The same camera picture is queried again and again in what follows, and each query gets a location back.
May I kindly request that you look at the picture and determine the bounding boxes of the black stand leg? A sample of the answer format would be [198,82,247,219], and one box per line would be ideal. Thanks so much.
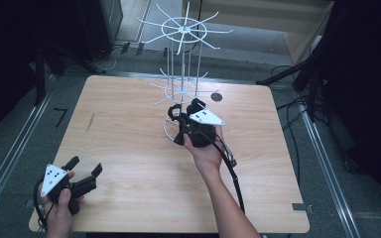
[255,54,316,87]
[34,43,48,107]

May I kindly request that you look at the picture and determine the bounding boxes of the white floor cable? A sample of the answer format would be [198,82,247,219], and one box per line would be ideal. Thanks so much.
[104,45,124,72]

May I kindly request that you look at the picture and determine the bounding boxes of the thin grey cable with plug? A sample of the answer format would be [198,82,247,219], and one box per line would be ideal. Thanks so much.
[216,133,239,169]

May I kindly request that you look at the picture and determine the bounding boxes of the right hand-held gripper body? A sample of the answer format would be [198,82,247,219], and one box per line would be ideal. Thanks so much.
[173,107,227,149]

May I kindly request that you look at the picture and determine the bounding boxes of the white wire display rack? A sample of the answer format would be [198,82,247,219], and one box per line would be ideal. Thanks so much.
[135,1,234,144]

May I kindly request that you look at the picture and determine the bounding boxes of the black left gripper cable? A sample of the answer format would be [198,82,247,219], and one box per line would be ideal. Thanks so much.
[33,178,53,232]

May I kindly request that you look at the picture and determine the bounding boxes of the grey tape piece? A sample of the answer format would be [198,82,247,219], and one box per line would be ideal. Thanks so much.
[292,202,314,213]

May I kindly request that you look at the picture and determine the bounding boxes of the black cabinet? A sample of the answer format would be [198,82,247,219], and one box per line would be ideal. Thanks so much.
[77,0,124,62]

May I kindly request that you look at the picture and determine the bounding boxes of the light wooden panel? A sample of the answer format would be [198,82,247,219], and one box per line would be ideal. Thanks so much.
[184,0,335,64]

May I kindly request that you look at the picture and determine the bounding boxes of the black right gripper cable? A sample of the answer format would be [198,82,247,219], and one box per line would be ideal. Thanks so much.
[193,127,246,214]

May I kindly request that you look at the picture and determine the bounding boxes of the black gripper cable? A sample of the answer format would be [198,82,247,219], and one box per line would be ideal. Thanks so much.
[193,127,246,214]
[33,178,53,232]

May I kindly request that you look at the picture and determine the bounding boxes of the person's right hand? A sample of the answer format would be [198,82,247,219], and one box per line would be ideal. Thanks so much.
[183,124,226,180]

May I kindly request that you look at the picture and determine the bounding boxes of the metal floor rail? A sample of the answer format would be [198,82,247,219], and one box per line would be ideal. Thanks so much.
[300,102,362,238]
[0,92,55,229]

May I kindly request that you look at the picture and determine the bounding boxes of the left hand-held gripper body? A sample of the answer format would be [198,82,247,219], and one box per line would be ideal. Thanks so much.
[41,164,99,215]

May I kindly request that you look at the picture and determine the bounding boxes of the person's left hand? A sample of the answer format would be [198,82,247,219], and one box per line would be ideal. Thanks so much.
[38,171,84,238]

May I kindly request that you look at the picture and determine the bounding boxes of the black floor cables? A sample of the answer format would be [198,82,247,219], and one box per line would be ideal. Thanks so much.
[270,63,316,177]

